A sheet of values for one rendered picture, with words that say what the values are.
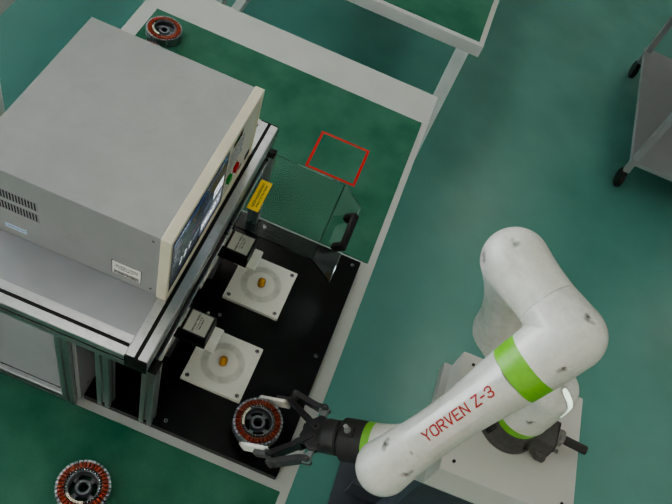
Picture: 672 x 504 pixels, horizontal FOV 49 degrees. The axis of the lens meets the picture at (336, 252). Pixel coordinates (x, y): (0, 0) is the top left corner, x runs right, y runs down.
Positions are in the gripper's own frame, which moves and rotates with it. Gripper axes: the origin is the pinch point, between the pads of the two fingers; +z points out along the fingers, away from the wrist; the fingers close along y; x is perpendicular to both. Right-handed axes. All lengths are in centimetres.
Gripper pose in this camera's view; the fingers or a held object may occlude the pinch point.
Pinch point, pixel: (258, 423)
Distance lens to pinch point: 172.0
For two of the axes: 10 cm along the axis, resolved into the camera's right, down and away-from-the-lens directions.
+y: -3.2, 7.4, -5.9
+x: 2.6, 6.7, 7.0
